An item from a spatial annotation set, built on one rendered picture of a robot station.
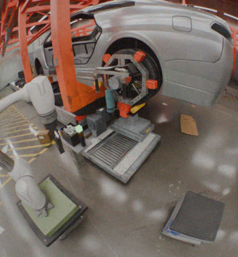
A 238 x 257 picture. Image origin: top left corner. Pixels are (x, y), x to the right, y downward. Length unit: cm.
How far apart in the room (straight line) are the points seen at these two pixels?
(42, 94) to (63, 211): 75
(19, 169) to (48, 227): 44
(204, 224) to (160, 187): 67
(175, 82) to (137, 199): 115
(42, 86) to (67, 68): 90
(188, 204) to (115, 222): 64
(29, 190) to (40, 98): 53
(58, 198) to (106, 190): 56
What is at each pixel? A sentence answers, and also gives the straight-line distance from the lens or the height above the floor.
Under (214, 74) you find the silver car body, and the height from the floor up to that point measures 108.
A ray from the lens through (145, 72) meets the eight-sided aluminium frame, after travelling 122.
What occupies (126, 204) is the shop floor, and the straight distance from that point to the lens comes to 130.
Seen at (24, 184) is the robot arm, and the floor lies 65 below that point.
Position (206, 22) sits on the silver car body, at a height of 152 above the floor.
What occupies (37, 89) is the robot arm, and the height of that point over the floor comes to 110.
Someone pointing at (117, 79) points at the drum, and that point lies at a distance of 124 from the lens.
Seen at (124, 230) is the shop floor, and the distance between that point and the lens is 123.
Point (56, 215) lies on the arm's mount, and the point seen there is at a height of 37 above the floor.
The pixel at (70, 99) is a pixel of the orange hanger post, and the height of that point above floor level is 69.
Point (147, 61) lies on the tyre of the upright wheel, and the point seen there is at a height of 106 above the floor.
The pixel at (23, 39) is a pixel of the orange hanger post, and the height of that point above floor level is 186.
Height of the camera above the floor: 122
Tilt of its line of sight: 37 degrees down
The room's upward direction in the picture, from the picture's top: 3 degrees counter-clockwise
